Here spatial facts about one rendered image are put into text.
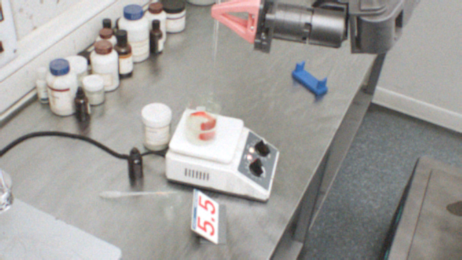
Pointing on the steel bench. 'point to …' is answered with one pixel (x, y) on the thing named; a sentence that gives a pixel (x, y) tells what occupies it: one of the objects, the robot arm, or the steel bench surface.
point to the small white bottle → (42, 85)
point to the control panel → (255, 159)
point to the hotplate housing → (215, 173)
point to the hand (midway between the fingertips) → (216, 12)
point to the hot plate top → (230, 139)
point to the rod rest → (318, 87)
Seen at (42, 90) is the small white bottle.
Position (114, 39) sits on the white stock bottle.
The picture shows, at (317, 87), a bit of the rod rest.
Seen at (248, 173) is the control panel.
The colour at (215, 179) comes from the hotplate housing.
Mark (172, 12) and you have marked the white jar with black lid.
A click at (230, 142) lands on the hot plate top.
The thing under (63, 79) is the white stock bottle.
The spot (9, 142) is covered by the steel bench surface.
